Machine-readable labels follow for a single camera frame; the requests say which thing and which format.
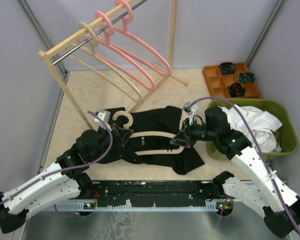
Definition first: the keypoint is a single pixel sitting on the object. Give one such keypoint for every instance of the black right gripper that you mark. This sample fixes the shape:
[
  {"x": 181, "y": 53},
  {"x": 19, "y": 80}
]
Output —
[{"x": 189, "y": 127}]

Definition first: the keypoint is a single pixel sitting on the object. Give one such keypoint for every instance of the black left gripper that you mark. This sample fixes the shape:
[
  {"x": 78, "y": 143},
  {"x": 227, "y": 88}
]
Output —
[{"x": 120, "y": 135}]

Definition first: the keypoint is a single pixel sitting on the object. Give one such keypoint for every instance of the black garment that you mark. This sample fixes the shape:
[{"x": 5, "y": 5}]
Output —
[{"x": 167, "y": 120}]

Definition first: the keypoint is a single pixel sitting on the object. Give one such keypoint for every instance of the white collared shirt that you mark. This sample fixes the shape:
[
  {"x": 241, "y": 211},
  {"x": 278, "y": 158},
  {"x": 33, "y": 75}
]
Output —
[{"x": 262, "y": 124}]

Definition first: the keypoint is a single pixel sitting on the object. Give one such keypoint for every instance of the beige wooden hanger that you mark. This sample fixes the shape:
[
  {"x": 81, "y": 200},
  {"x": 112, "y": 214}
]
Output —
[{"x": 86, "y": 50}]

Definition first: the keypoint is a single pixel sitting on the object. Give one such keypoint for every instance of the pink plastic hanger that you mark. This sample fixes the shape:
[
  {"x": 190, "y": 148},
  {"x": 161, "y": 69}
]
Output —
[{"x": 107, "y": 43}]

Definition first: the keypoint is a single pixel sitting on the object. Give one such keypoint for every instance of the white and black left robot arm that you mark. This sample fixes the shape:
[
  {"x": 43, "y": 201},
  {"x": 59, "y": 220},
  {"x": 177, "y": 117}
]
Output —
[{"x": 64, "y": 179}]

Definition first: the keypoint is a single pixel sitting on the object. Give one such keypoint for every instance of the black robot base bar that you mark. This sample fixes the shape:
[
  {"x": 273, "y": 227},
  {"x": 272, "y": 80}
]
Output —
[{"x": 156, "y": 195}]

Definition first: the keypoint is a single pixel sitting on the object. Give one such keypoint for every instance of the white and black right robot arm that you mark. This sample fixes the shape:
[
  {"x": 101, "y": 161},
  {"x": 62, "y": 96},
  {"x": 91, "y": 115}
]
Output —
[{"x": 272, "y": 199}]

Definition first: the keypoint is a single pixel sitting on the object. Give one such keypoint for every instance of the orange compartment tray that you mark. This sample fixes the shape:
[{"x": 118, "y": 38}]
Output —
[{"x": 218, "y": 84}]

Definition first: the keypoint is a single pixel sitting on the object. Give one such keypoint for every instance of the dark rolled sock middle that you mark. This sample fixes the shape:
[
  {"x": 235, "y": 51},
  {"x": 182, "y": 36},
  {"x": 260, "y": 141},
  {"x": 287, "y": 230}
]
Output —
[{"x": 236, "y": 90}]

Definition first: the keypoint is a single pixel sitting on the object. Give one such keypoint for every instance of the dark rolled sock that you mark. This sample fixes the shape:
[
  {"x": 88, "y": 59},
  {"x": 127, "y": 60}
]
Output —
[
  {"x": 236, "y": 90},
  {"x": 227, "y": 68}
]

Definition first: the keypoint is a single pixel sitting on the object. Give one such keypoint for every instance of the dark rolled sock top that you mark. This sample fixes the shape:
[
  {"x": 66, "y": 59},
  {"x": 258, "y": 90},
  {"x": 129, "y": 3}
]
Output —
[{"x": 227, "y": 68}]

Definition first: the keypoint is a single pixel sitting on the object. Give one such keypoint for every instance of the green patterned rolled sock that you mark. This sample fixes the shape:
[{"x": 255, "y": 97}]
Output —
[{"x": 246, "y": 77}]

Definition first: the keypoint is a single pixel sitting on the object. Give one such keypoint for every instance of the green plastic laundry basket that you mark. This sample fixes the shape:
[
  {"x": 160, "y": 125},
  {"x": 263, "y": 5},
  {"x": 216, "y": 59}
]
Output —
[{"x": 286, "y": 138}]

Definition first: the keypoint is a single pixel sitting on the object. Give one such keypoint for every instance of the wooden clothes rack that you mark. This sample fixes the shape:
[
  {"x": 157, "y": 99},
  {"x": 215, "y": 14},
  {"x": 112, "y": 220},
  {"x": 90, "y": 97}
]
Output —
[{"x": 98, "y": 33}]

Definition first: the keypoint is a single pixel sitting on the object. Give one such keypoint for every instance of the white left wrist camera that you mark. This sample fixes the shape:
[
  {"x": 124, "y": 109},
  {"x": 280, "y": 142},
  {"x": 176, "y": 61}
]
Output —
[{"x": 103, "y": 118}]

